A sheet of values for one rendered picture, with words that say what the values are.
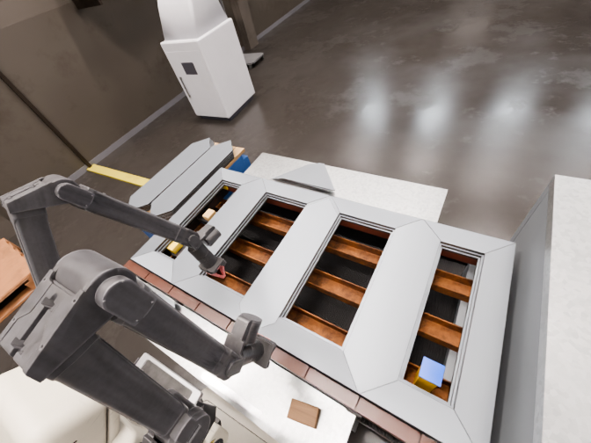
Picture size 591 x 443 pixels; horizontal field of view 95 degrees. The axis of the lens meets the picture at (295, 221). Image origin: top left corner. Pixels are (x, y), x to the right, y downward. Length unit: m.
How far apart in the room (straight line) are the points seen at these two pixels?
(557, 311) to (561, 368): 0.14
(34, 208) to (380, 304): 1.01
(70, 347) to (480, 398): 0.97
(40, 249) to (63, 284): 0.44
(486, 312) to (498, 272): 0.17
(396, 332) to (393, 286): 0.17
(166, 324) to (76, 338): 0.13
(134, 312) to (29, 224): 0.47
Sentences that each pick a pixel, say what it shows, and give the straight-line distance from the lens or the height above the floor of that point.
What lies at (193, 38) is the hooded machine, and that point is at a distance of 4.02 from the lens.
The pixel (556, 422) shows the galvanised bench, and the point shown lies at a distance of 0.89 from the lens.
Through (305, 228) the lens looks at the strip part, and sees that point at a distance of 1.28.
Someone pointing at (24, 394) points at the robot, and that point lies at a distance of 0.76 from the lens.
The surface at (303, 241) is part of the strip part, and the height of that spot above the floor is 0.85.
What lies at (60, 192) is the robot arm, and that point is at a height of 1.54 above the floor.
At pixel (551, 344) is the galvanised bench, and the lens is 0.94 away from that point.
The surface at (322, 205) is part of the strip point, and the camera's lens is 1.37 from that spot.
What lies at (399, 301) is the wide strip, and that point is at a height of 0.85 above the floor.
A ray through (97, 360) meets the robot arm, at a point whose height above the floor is 1.53.
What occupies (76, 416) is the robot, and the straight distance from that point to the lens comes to 0.70.
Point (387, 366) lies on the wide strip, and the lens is 1.02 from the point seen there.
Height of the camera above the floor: 1.84
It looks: 49 degrees down
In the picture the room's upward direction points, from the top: 17 degrees counter-clockwise
